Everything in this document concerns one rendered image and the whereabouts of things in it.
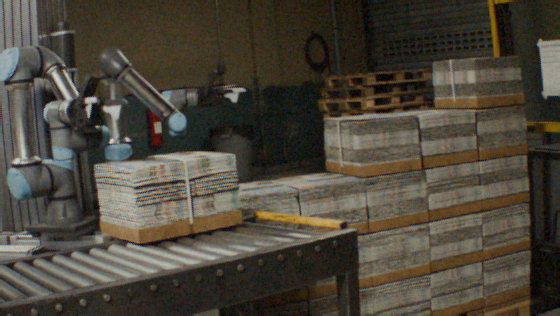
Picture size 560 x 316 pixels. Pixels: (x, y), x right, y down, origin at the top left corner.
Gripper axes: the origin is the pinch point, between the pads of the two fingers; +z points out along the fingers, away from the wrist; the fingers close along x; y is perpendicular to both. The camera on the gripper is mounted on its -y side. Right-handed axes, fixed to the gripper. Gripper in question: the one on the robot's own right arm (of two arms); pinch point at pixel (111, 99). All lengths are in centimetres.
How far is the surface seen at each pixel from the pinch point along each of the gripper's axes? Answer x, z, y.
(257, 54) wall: -663, -569, -137
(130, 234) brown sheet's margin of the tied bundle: -9.7, -3.1, 39.7
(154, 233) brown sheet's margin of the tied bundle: -13.9, 3.5, 39.1
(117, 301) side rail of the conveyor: 24, 36, 51
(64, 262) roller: 15.3, -2.9, 46.8
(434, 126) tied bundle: -154, 16, 2
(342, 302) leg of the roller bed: -49, 47, 59
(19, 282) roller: 37, 8, 50
